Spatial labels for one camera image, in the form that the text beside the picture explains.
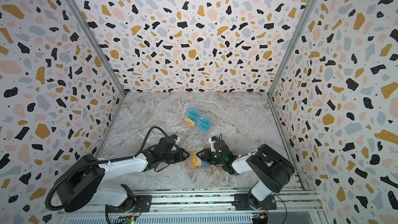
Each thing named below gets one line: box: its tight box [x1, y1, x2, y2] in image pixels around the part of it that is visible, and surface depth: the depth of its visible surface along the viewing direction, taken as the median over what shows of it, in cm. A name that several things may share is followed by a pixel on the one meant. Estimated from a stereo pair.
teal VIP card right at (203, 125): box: [196, 119, 211, 134], surface depth 97 cm
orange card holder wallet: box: [184, 150, 212, 170], surface depth 87 cm
